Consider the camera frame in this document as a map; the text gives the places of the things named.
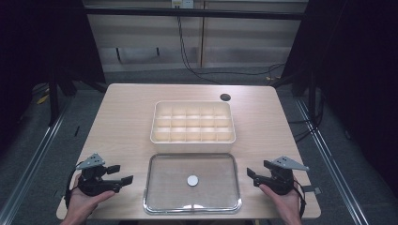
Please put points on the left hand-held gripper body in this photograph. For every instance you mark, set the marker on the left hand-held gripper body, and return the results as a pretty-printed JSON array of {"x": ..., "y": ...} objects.
[{"x": 94, "y": 184}]

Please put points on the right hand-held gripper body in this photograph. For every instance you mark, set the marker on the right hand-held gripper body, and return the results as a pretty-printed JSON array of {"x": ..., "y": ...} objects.
[{"x": 280, "y": 179}]

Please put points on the person's left hand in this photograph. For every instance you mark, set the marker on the person's left hand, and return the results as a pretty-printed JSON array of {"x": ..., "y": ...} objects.
[{"x": 83, "y": 201}]

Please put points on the person's right hand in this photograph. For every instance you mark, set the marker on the person's right hand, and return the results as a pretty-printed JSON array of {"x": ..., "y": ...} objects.
[{"x": 283, "y": 203}]

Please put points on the clear plastic box lid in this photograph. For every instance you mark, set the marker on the clear plastic box lid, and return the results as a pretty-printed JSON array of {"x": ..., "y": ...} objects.
[{"x": 175, "y": 193}]

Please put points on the cream compartment storage box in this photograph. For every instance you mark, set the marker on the cream compartment storage box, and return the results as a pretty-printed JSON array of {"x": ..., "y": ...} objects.
[{"x": 192, "y": 126}]

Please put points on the dark round table grommet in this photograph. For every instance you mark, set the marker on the dark round table grommet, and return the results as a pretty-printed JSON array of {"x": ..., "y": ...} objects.
[{"x": 225, "y": 97}]

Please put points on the black metal stand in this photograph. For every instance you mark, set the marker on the black metal stand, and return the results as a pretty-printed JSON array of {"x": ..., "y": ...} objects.
[{"x": 53, "y": 100}]

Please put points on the yellow floor object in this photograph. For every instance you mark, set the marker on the yellow floor object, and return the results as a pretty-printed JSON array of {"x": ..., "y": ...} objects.
[{"x": 42, "y": 99}]

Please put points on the dark curtain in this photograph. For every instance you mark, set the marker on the dark curtain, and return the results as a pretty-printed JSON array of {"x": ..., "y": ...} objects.
[{"x": 353, "y": 62}]

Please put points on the black horizontal metal bar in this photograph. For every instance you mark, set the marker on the black horizontal metal bar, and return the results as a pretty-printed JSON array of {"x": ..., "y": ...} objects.
[{"x": 194, "y": 13}]

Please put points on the metal floor rail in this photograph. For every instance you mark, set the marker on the metal floor rail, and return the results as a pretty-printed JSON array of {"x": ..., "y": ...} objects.
[
  {"x": 334, "y": 162},
  {"x": 28, "y": 168}
]

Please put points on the white wall outlet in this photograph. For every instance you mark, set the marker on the white wall outlet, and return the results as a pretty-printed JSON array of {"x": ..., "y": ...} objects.
[{"x": 182, "y": 3}]

